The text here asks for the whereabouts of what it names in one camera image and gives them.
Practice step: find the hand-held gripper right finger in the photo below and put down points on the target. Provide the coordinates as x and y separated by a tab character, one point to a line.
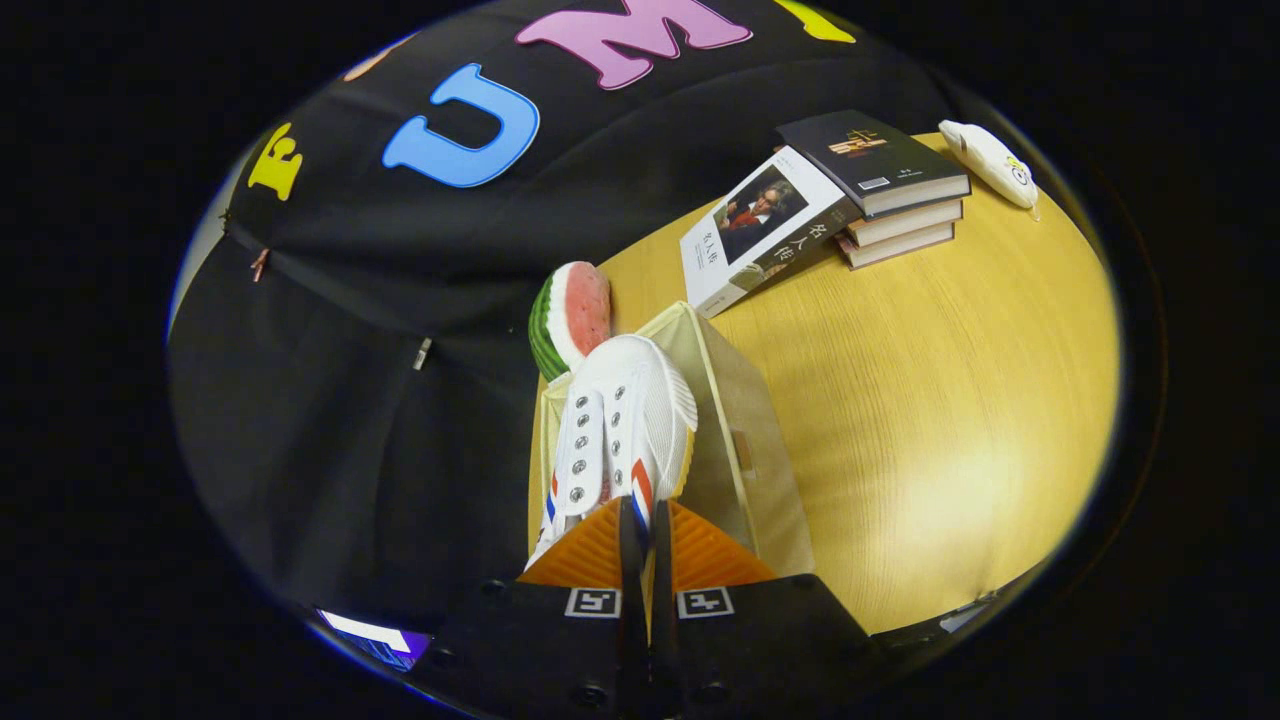
760	650

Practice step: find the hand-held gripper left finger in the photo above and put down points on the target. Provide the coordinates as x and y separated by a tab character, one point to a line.
540	650

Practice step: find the beige fabric storage box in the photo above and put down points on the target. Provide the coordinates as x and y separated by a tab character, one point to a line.
740	480

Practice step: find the white canvas shoe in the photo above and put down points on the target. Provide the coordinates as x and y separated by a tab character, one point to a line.
630	400

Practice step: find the computer screen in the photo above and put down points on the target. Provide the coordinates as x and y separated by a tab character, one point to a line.
370	635

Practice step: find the silver clip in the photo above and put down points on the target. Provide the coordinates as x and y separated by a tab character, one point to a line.
423	353

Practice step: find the watermelon slice plush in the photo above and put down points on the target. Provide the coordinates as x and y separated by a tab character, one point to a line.
580	310

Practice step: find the white portrait cover book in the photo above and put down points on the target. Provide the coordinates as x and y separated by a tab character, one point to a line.
730	265

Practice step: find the thick book with cream pages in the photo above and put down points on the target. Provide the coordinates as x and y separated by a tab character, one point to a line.
905	222
895	246

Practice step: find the pink clip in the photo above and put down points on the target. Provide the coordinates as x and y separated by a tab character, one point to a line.
259	265

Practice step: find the black cover book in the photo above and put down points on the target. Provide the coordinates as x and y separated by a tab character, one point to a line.
870	160

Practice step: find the white plush pouch with face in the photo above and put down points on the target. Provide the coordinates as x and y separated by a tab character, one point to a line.
985	155

